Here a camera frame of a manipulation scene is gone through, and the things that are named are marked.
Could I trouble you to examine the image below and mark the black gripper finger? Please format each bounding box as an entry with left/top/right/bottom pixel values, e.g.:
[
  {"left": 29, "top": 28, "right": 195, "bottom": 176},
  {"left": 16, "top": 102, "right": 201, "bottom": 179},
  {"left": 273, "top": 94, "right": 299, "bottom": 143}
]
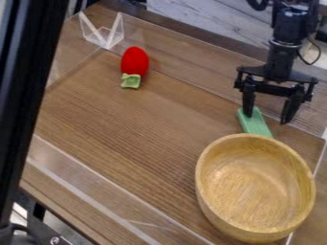
[
  {"left": 280, "top": 92, "right": 304, "bottom": 124},
  {"left": 243, "top": 83, "right": 255, "bottom": 117}
]

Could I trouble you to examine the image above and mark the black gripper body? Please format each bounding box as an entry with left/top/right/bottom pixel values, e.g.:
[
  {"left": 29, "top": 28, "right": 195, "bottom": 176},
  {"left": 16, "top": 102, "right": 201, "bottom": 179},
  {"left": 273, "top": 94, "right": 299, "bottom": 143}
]
[{"left": 233, "top": 66, "right": 317, "bottom": 102}]

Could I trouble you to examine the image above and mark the green stick block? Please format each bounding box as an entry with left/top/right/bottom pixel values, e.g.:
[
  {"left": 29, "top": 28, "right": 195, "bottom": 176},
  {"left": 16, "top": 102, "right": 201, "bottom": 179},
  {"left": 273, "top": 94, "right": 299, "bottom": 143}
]
[{"left": 236, "top": 107, "right": 273, "bottom": 138}]

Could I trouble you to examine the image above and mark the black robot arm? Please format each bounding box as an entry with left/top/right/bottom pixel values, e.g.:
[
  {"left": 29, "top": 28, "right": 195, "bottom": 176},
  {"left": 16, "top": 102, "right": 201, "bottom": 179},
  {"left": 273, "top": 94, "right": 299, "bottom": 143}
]
[{"left": 233, "top": 0, "right": 319, "bottom": 124}]

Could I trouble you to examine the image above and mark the brown wooden bowl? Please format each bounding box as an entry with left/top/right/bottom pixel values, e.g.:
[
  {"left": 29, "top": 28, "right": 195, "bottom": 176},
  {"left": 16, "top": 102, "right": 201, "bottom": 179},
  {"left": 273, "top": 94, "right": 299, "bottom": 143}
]
[{"left": 193, "top": 133, "right": 315, "bottom": 243}]

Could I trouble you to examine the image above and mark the red plush strawberry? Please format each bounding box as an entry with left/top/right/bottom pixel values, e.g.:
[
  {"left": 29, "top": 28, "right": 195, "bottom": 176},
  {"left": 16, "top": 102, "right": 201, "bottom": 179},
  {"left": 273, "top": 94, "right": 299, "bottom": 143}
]
[{"left": 120, "top": 46, "right": 149, "bottom": 89}]

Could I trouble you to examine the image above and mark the black cable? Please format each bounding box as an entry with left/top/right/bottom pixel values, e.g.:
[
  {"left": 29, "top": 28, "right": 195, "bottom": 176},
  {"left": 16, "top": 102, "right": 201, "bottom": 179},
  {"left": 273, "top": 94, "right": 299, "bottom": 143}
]
[{"left": 296, "top": 34, "right": 323, "bottom": 66}]

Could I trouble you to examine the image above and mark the clear acrylic tray wall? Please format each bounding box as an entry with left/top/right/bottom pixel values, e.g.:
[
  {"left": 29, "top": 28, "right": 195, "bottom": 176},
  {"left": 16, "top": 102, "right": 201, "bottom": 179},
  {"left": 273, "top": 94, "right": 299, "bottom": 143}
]
[{"left": 21, "top": 4, "right": 327, "bottom": 245}]

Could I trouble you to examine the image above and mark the clear acrylic corner bracket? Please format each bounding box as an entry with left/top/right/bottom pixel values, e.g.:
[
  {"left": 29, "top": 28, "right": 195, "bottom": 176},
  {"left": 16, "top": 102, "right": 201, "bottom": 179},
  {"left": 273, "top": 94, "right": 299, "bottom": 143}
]
[{"left": 77, "top": 12, "right": 124, "bottom": 50}]

